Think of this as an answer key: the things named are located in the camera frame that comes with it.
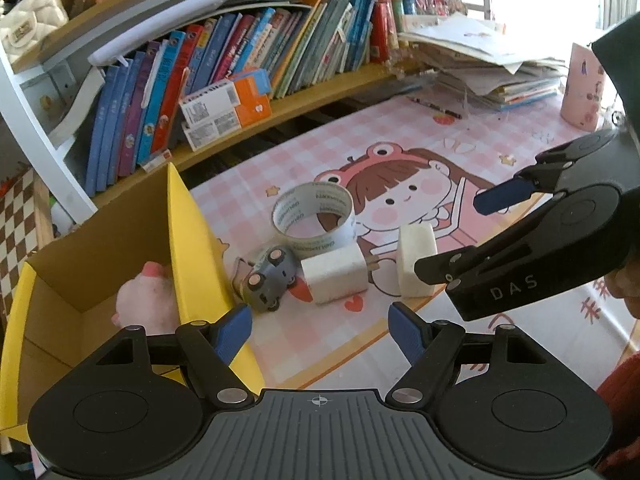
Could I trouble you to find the white charger plug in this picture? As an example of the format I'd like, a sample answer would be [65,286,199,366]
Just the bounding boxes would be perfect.
[302,243,378,304]

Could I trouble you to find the upper orange white box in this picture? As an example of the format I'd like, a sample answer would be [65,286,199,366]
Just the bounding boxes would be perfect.
[179,68,272,128]

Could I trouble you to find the white quilted handbag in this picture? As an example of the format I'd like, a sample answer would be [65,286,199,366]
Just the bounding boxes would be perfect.
[1,0,70,63]

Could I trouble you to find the white eraser block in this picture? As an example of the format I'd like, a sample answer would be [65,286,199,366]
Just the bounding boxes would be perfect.
[396,223,438,299]

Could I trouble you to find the orange white box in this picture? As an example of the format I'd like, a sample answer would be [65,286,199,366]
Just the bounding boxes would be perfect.
[182,96,272,151]
[179,68,272,128]

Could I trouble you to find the pink plush toy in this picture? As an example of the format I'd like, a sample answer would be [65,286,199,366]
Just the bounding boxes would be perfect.
[112,261,180,336]

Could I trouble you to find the small red white box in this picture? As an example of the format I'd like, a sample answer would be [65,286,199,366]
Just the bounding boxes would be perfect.
[141,150,172,174]

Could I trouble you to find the pink cartoon desk mat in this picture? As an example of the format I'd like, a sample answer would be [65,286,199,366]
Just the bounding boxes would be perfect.
[186,91,637,394]

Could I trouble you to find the black pen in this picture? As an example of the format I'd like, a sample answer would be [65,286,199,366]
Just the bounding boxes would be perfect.
[408,96,463,119]

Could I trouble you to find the grey toy mouse car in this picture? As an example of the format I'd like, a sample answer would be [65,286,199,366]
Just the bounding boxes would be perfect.
[231,245,298,313]

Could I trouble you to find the white tape roll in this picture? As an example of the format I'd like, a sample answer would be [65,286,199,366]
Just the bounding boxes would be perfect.
[271,182,357,260]

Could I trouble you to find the white desk lamp bar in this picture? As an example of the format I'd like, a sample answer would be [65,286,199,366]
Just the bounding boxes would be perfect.
[88,0,227,67]

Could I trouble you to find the checkered chess board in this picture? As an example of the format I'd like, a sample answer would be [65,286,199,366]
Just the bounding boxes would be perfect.
[0,169,54,316]

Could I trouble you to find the row of books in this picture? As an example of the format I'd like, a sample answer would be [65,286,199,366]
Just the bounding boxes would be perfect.
[80,0,375,196]

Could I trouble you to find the wooden bookshelf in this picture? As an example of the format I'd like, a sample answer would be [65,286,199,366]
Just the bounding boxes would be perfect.
[0,0,432,226]

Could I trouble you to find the yellow cardboard box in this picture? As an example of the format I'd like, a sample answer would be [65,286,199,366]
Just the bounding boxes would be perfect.
[1,165,235,442]

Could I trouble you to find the pink cup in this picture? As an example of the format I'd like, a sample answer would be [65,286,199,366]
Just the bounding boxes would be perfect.
[561,44,605,132]

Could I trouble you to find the lower orange white box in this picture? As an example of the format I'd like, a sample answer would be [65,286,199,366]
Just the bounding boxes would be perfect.
[182,96,272,151]

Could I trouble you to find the stack of papers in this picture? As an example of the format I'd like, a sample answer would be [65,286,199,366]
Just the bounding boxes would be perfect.
[399,13,568,110]

